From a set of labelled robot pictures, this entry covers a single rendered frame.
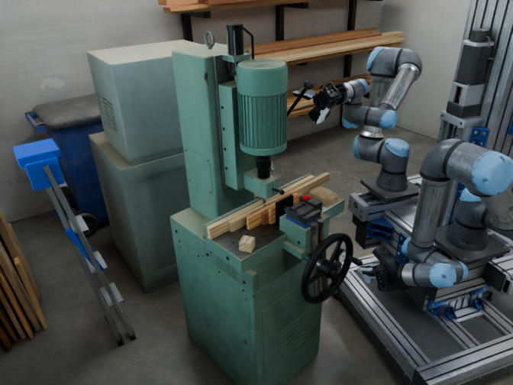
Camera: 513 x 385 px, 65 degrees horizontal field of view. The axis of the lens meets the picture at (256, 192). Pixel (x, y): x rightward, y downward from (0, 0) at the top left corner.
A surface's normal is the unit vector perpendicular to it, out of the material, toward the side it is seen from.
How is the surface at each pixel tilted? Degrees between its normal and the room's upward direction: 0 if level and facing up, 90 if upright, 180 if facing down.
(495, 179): 85
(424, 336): 0
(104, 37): 90
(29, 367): 0
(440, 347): 0
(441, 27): 90
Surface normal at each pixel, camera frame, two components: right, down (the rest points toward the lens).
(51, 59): 0.56, 0.40
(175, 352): -0.03, -0.87
